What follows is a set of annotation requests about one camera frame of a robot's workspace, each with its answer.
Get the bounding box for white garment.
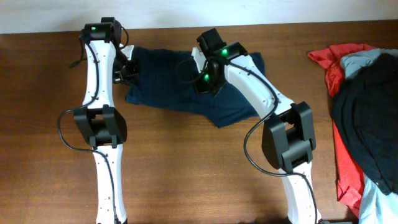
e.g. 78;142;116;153
359;175;397;224

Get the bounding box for navy blue shorts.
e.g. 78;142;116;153
125;47;258;128

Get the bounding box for black garment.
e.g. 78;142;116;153
331;54;397;195

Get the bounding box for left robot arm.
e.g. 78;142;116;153
73;17;139;224

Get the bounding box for red garment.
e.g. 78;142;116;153
308;43;374;217

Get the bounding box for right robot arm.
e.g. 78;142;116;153
192;29;322;223

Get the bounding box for grey garment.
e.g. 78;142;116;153
340;49;397;80

